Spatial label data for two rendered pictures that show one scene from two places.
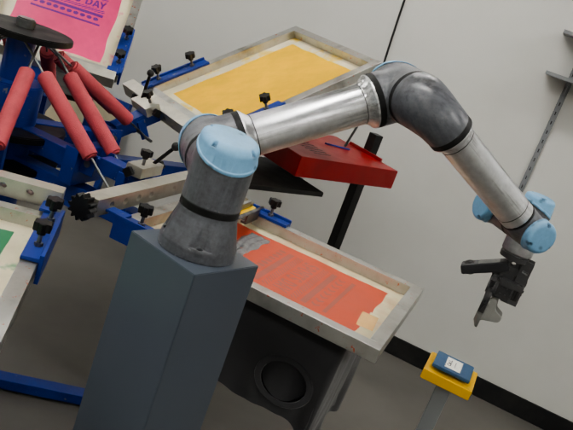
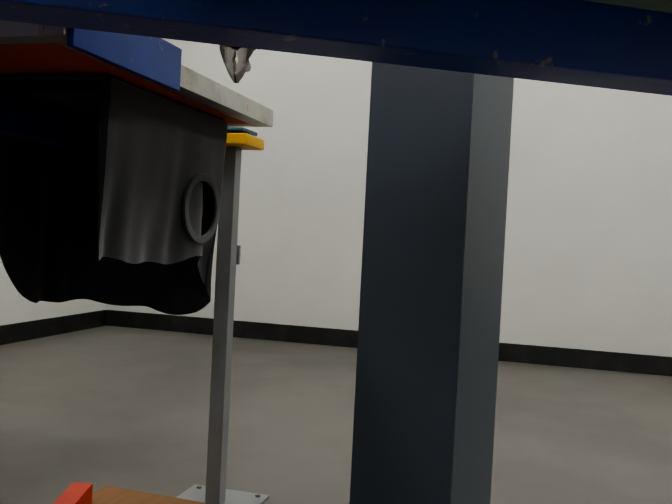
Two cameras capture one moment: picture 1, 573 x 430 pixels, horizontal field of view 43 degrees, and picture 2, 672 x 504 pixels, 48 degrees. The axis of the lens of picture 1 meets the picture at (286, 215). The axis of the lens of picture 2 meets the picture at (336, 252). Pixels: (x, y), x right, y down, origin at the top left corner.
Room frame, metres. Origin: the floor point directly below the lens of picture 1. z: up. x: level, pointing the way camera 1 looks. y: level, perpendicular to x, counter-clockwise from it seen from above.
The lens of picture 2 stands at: (1.50, 1.42, 0.72)
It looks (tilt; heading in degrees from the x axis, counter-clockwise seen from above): 1 degrees down; 269
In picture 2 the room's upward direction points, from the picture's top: 3 degrees clockwise
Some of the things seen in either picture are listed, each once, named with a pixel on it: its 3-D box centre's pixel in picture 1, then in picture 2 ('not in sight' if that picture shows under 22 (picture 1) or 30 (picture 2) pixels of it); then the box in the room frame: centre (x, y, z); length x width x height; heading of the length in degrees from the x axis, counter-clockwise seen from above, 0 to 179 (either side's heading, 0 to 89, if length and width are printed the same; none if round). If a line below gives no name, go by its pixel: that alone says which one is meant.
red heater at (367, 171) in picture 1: (317, 153); not in sight; (3.29, -0.04, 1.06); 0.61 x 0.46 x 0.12; 134
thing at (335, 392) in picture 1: (340, 375); (130, 215); (1.93, -0.31, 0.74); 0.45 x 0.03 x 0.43; 164
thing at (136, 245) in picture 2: (248, 350); (153, 196); (1.82, -0.03, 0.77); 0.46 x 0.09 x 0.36; 74
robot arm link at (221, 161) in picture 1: (221, 166); not in sight; (1.31, 0.14, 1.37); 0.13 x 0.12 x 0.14; 22
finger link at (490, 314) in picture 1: (489, 315); (245, 66); (1.71, -0.56, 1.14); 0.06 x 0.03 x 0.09; 74
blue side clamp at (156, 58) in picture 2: (163, 246); (119, 47); (1.81, 0.28, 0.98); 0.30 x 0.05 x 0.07; 74
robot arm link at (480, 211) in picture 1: (502, 211); not in sight; (1.68, -0.47, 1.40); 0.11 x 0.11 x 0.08; 22
